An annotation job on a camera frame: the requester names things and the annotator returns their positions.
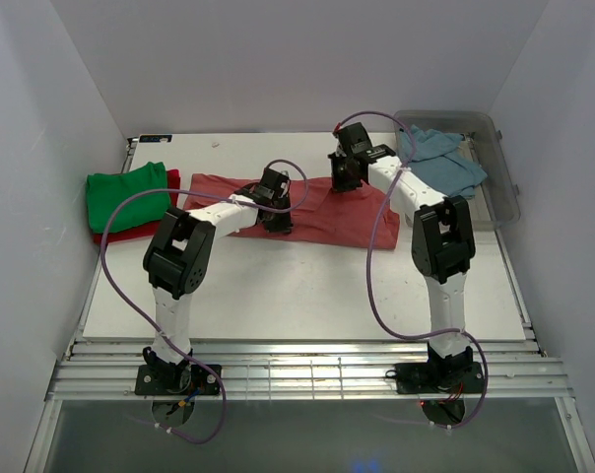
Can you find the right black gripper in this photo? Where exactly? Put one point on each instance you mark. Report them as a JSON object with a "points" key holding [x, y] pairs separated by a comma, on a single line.
{"points": [[338, 184]]}

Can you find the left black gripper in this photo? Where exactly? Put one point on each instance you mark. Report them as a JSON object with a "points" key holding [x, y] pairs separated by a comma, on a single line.
{"points": [[283, 227]]}

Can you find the salmon pink t shirt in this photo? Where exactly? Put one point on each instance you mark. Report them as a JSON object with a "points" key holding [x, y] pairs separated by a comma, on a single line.
{"points": [[343, 219]]}

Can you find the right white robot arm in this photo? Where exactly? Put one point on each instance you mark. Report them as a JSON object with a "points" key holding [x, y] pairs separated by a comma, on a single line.
{"points": [[442, 248]]}

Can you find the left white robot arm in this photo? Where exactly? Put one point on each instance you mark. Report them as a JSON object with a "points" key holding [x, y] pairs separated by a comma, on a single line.
{"points": [[177, 260]]}

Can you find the blue t shirt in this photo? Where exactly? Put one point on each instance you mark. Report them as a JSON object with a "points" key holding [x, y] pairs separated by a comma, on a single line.
{"points": [[439, 163]]}

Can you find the blue label sticker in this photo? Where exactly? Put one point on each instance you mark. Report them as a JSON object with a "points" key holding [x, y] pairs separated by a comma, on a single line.
{"points": [[155, 138]]}

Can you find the clear plastic bin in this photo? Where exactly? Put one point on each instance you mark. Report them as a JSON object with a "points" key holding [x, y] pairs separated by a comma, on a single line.
{"points": [[495, 204]]}

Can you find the folded green t shirt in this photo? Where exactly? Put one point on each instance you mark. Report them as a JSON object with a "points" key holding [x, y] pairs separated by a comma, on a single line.
{"points": [[125, 199]]}

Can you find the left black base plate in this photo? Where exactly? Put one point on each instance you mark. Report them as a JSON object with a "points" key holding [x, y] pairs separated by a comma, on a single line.
{"points": [[199, 379]]}

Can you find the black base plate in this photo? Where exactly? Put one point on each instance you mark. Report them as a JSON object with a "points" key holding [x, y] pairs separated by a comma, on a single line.
{"points": [[422, 378], [199, 379]]}

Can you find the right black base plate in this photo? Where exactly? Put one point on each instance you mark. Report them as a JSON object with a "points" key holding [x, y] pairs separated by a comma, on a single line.
{"points": [[422, 378]]}

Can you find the aluminium table frame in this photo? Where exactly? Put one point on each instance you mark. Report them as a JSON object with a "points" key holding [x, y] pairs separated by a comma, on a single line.
{"points": [[305, 334]]}

